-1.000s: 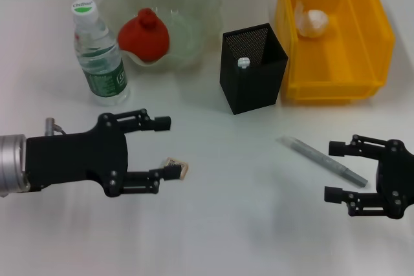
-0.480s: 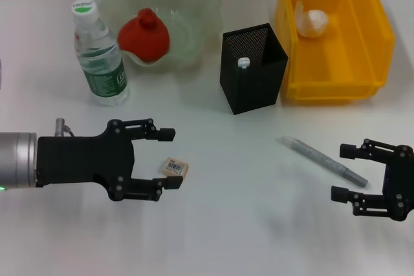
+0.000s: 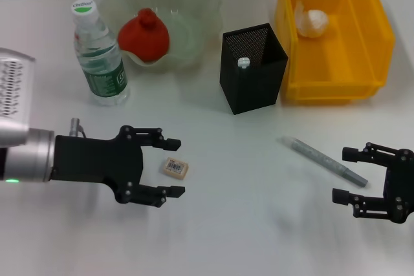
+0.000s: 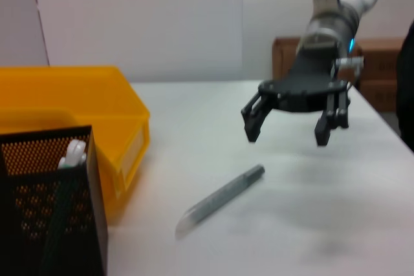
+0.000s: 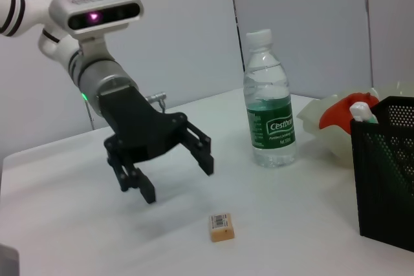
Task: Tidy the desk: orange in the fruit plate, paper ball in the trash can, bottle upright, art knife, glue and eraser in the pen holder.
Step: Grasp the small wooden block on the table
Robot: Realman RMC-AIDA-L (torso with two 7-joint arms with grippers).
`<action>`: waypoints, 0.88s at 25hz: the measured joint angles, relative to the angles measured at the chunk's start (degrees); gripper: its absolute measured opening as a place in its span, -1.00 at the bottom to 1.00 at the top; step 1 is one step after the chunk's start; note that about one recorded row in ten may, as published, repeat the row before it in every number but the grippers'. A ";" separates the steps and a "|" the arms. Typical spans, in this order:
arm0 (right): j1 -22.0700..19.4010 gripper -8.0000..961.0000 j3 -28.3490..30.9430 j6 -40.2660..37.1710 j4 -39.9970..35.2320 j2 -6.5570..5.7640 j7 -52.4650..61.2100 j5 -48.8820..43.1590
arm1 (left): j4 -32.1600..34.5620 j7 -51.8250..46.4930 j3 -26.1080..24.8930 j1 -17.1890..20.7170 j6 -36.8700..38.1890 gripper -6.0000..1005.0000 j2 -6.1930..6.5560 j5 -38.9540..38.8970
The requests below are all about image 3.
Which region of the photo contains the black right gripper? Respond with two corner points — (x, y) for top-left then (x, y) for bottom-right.
(332, 142), (414, 225)

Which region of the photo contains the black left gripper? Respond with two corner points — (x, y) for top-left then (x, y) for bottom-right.
(51, 125), (186, 209)

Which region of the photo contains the beige eraser with barcode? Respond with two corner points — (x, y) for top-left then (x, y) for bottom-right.
(161, 156), (190, 180)

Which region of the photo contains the clear green-label water bottle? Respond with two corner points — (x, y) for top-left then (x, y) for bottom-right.
(71, 0), (131, 107)

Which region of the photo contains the orange fruit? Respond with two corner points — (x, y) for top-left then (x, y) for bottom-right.
(117, 7), (171, 62)

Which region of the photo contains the grey pen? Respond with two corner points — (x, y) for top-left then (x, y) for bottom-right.
(280, 136), (369, 189)

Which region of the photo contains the black mesh pen holder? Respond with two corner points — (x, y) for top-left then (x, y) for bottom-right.
(219, 23), (289, 115)

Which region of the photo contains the pale green glass fruit bowl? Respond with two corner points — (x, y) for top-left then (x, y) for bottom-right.
(102, 0), (224, 72)

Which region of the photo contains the yellow plastic bin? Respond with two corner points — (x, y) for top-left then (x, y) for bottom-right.
(274, 0), (396, 101)

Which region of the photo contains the left gripper cable with plugs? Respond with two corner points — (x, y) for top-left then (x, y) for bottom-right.
(70, 117), (87, 138)

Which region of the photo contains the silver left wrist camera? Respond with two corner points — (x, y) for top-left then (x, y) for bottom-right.
(0, 47), (37, 146)

